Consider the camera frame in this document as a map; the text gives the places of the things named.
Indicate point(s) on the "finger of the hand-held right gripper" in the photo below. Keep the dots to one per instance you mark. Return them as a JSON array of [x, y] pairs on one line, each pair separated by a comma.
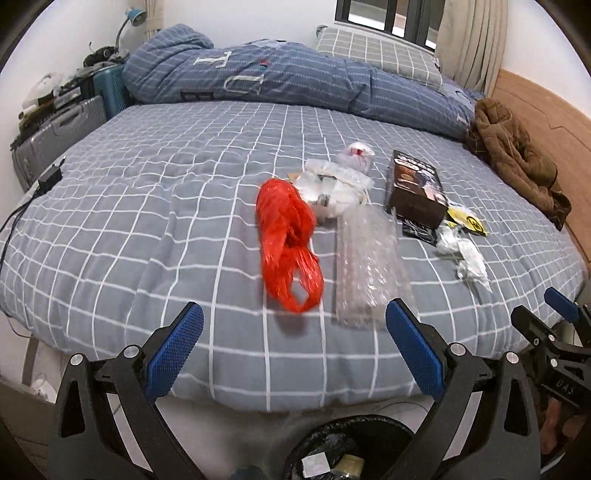
[[561, 302], [533, 325]]

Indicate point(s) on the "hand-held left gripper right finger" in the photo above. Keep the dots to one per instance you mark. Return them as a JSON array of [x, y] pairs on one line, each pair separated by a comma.
[[413, 350]]

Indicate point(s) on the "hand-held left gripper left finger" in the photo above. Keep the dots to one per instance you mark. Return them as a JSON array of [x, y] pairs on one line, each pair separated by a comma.
[[178, 350]]

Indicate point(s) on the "clear bubble wrap sheet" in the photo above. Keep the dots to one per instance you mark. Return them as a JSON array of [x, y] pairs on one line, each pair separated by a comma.
[[364, 258]]

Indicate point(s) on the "black trash bin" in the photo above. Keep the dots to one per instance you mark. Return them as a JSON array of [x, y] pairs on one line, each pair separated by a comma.
[[351, 443]]

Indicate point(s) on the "brown cardboard box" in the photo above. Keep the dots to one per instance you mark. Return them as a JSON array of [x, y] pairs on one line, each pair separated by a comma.
[[413, 194]]

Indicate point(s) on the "red plastic bag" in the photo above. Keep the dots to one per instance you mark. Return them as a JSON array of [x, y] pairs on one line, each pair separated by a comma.
[[281, 221]]

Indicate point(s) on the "person's right hand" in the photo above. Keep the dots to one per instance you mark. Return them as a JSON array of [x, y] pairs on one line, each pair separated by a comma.
[[551, 429]]

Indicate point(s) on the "crumpled white plastic wrapper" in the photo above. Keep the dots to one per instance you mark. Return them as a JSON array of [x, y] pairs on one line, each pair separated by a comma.
[[471, 258]]

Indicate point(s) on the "black patterned packet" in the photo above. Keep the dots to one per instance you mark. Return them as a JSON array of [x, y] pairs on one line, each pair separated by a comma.
[[418, 233]]

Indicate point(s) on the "yellow and black packet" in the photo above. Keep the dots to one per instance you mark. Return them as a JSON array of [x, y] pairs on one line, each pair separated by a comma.
[[468, 221]]

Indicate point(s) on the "white object on floor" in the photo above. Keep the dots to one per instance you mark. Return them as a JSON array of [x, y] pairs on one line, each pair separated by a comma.
[[44, 391]]

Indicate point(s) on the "bed with grey checked sheet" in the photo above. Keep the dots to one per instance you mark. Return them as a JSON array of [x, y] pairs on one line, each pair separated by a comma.
[[161, 207]]

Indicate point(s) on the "brown jacket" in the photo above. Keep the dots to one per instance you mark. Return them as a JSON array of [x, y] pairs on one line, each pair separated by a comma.
[[512, 147]]

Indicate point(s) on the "wooden headboard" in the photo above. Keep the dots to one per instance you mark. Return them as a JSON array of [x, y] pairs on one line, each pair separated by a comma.
[[549, 120]]

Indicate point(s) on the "small clear plastic bag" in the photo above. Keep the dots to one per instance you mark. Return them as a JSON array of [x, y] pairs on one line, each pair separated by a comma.
[[355, 154]]

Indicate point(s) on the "black power adapter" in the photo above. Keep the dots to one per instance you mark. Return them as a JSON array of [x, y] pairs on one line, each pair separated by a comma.
[[50, 177]]

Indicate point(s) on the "grey suitcase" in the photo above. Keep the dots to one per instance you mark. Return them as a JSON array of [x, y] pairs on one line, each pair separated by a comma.
[[51, 134]]

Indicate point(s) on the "teal suitcase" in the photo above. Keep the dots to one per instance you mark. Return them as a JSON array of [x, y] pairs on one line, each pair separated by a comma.
[[111, 92]]

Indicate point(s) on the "beige curtain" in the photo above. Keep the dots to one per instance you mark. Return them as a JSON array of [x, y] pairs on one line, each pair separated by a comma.
[[471, 37]]

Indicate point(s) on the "blue striped duvet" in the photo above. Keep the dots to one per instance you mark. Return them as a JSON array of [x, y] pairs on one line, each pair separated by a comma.
[[286, 78]]

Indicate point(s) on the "grey checked pillow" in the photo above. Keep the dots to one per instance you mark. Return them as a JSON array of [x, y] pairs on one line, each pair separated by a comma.
[[374, 50]]

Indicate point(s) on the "dark clutter pile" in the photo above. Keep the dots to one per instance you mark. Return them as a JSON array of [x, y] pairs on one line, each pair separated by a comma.
[[104, 55]]

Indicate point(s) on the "blue desk lamp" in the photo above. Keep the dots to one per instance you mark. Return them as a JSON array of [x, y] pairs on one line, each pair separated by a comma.
[[136, 16]]

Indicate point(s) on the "dark framed window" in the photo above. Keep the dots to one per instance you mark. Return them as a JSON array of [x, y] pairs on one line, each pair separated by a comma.
[[369, 11]]

